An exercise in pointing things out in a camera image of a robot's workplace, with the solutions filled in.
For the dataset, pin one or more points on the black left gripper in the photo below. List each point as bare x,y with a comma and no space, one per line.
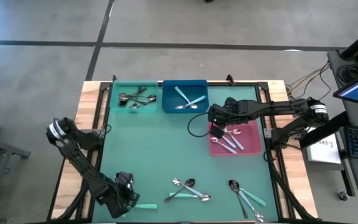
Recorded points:
120,203

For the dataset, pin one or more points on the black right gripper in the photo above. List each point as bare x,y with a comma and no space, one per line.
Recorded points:
222,113

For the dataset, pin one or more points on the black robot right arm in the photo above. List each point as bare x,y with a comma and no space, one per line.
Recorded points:
275,107

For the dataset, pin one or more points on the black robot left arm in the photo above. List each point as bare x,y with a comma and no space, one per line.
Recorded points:
79,161

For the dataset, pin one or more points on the black table clamp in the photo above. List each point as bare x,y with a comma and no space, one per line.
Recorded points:
114,78
230,79

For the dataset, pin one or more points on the pink plastic bin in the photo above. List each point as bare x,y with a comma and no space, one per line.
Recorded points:
250,143

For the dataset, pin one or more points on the green table mat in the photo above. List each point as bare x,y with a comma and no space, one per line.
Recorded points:
166,155

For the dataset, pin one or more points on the dark blue plastic bin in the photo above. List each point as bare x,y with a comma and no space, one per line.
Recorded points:
169,93

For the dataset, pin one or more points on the translucent light teal bin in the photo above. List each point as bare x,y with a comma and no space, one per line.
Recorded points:
115,88

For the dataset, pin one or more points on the white paper sheet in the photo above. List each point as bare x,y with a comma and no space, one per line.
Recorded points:
325,152

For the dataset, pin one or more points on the grey equipment cart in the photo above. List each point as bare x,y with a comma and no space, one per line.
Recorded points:
357,116

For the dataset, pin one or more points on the cart caster wheel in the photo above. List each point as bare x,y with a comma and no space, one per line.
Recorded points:
343,196

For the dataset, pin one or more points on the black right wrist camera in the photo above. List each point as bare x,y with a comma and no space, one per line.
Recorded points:
217,132

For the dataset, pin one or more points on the black diagonal frame strut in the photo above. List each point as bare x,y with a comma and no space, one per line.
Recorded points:
79,193
287,193

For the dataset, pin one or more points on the black diagonal frame beam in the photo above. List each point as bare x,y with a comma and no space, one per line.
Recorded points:
331,130

